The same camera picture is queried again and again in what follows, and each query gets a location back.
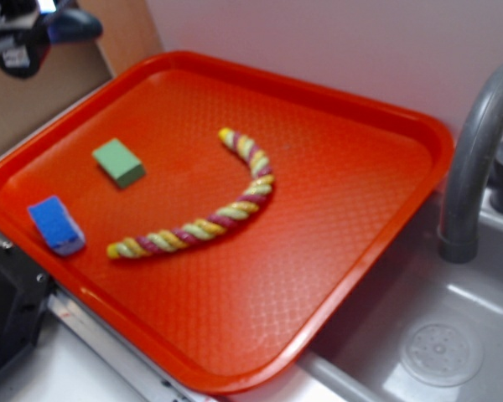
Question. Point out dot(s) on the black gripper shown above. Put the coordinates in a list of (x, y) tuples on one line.
[(24, 38)]

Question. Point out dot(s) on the dark green plastic pickle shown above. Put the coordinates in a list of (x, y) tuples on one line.
[(74, 25)]

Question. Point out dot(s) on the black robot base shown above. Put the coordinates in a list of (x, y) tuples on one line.
[(24, 292)]

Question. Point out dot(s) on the brown cardboard panel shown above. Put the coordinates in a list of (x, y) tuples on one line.
[(72, 71)]

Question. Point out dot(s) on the green rectangular block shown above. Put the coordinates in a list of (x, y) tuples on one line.
[(121, 165)]

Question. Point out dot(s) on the blue sponge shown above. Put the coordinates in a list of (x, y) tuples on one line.
[(59, 230)]

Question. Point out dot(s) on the red plastic tray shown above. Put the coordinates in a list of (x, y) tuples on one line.
[(228, 315)]

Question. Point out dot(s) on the grey sink faucet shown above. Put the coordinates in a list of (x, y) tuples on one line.
[(471, 172)]

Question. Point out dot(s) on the grey plastic sink basin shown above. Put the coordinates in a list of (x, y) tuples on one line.
[(356, 354)]

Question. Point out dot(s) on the round sink drain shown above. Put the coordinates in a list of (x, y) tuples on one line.
[(440, 354)]

